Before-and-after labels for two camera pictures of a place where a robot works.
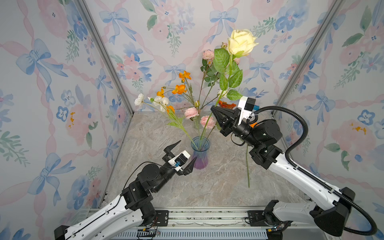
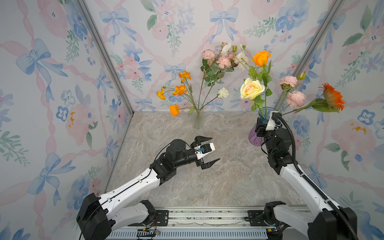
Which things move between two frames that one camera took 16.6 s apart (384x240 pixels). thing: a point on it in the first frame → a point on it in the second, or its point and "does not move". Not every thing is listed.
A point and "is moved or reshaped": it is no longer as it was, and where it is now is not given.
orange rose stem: x=248 y=165 → x=262 y=58
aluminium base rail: x=213 y=224 does not move
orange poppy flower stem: x=185 y=89 does not move
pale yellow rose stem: x=240 y=42 → x=250 y=89
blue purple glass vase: x=200 y=145 is moved or reshaped
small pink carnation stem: x=208 y=122 → x=295 y=99
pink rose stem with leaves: x=211 y=75 does not move
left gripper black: x=167 y=149 → x=208 y=165
